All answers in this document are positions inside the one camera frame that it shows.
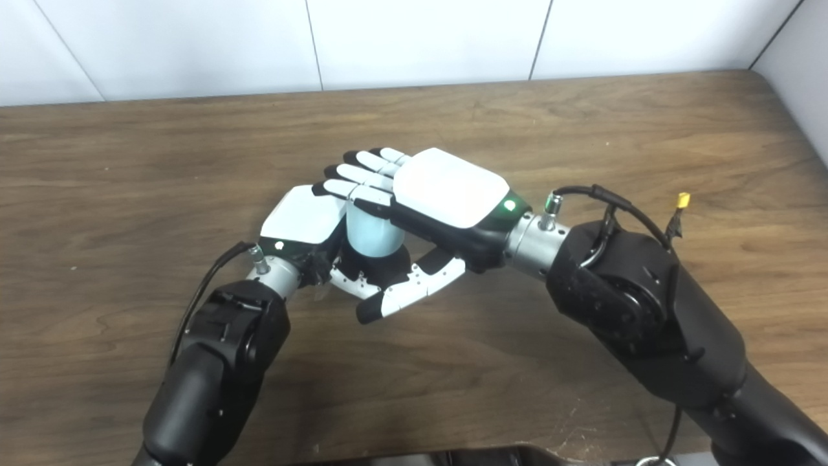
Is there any black funnel-shaped nozzle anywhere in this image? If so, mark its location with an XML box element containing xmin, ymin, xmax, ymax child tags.
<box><xmin>340</xmin><ymin>243</ymin><xmax>413</xmax><ymax>289</ymax></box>

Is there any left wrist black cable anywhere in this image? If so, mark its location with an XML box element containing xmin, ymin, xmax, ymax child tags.
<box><xmin>169</xmin><ymin>241</ymin><xmax>271</xmax><ymax>366</ymax></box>

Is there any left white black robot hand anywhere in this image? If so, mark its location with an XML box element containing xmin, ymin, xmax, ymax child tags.
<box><xmin>257</xmin><ymin>184</ymin><xmax>382</xmax><ymax>300</ymax></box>

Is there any light-blue short hose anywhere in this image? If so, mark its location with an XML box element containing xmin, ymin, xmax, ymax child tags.
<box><xmin>345</xmin><ymin>202</ymin><xmax>406</xmax><ymax>256</ymax></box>

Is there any black robot torso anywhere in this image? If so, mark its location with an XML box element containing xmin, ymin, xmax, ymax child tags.
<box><xmin>304</xmin><ymin>443</ymin><xmax>648</xmax><ymax>466</ymax></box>

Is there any yellow-tipped connector wire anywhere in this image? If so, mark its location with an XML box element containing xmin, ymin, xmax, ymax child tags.
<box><xmin>666</xmin><ymin>192</ymin><xmax>692</xmax><ymax>243</ymax></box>

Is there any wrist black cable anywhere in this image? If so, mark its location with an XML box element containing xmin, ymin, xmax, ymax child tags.
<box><xmin>543</xmin><ymin>184</ymin><xmax>683</xmax><ymax>460</ymax></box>
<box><xmin>169</xmin><ymin>241</ymin><xmax>271</xmax><ymax>366</ymax></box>

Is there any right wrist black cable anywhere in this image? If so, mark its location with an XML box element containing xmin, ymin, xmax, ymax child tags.
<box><xmin>543</xmin><ymin>184</ymin><xmax>683</xmax><ymax>460</ymax></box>

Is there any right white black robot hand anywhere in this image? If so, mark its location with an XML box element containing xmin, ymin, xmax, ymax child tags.
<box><xmin>312</xmin><ymin>147</ymin><xmax>532</xmax><ymax>324</ymax></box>

